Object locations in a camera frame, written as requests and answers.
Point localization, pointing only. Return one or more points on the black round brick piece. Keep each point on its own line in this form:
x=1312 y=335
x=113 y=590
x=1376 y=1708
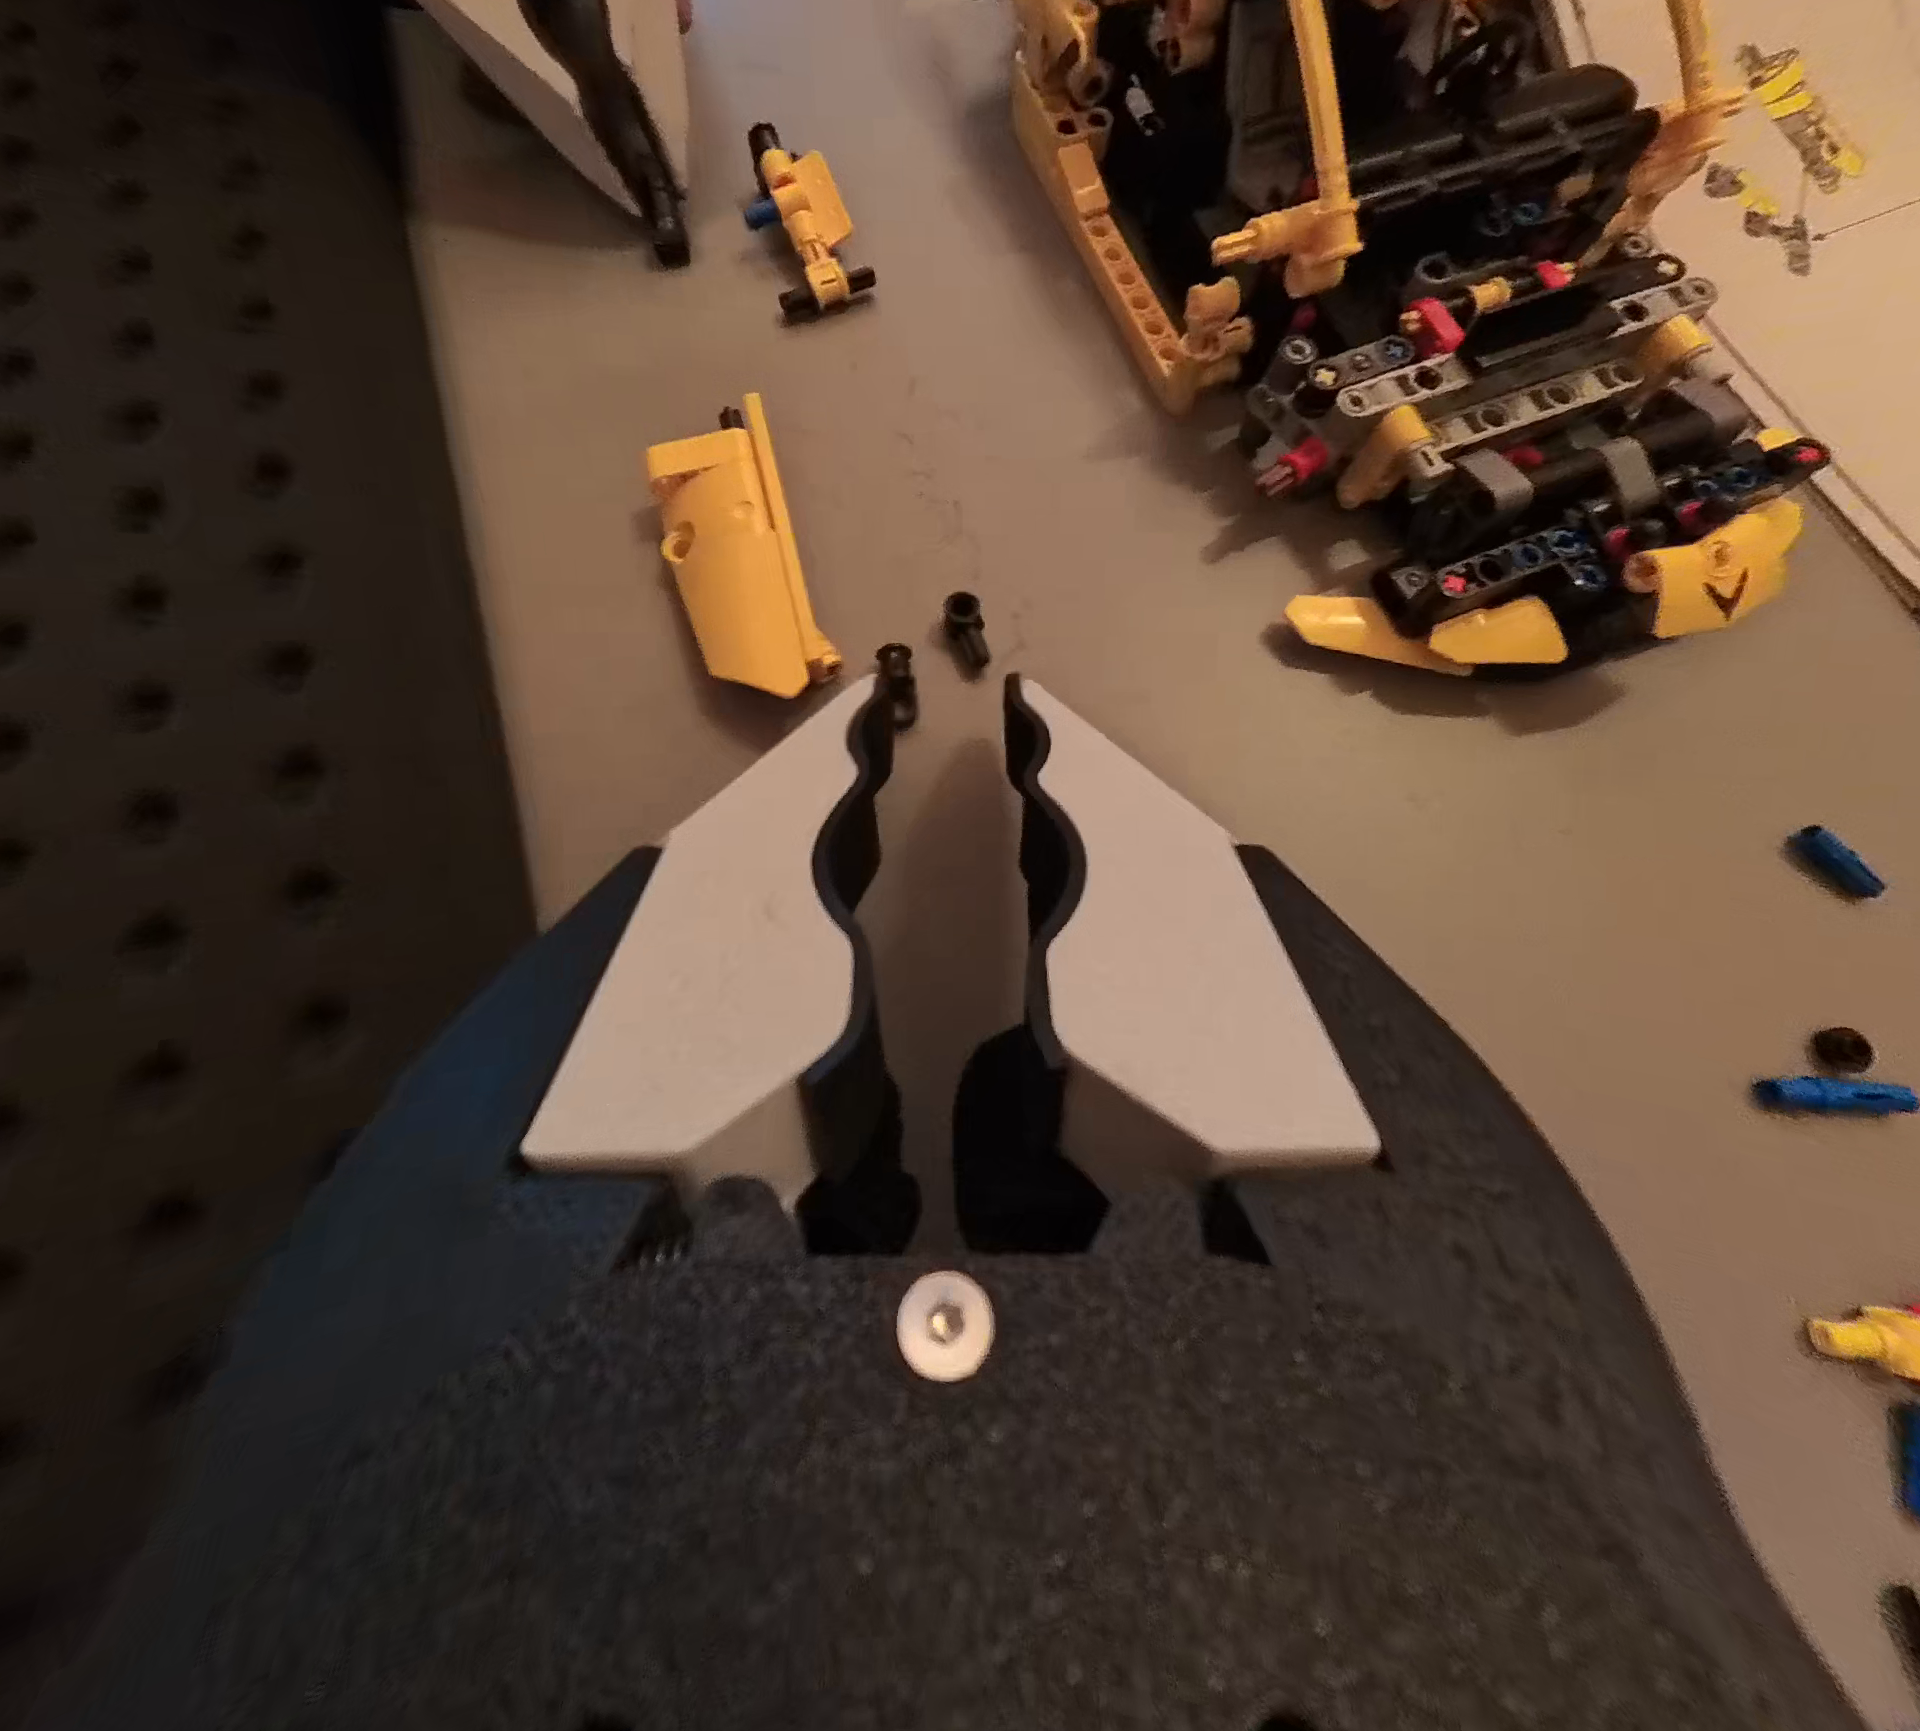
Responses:
x=1842 y=1049

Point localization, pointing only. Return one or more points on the black perforated mat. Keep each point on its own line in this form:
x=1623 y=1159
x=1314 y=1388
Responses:
x=211 y=711

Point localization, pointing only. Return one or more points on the black connector pin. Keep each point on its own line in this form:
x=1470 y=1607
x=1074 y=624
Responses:
x=895 y=666
x=967 y=626

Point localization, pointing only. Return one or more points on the small yellow black brick assembly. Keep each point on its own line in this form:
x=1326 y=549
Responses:
x=807 y=210

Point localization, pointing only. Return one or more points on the grey desk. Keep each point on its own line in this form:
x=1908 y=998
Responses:
x=1260 y=801

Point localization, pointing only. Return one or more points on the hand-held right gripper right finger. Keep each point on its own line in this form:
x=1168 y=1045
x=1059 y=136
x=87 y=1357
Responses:
x=1201 y=1011

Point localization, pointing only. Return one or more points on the yellow curved panel piece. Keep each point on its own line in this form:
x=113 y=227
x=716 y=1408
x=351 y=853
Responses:
x=746 y=555

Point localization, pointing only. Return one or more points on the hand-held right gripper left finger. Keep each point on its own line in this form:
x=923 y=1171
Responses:
x=706 y=1011

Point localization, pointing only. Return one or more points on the yellow brick car model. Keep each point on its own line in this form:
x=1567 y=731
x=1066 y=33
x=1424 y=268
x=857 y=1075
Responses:
x=1382 y=262

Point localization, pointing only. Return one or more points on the yellow pin piece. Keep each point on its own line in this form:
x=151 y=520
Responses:
x=1867 y=1338

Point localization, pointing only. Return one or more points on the open instruction booklet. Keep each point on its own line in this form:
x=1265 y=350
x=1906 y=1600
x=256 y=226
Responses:
x=1832 y=262

